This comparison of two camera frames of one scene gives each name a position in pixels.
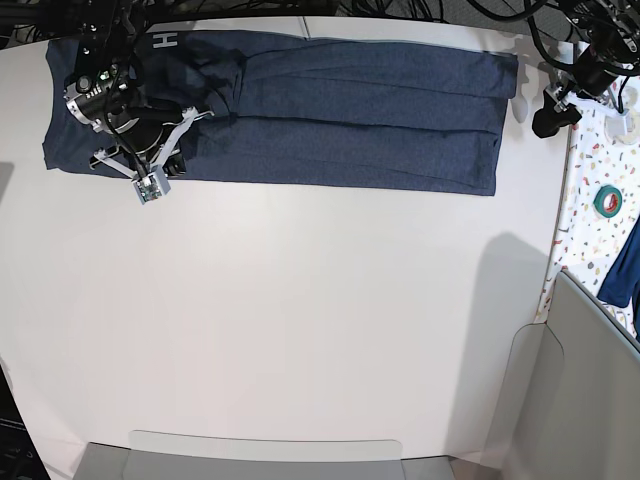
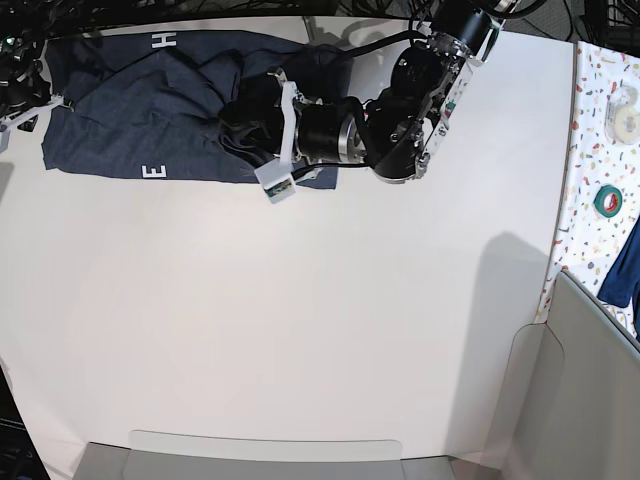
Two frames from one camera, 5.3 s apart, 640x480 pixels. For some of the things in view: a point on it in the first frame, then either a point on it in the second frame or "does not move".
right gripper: (592, 74) to (327, 130)
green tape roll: (615, 203) does not move
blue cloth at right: (623, 279) does not move
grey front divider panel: (164, 455) does not move
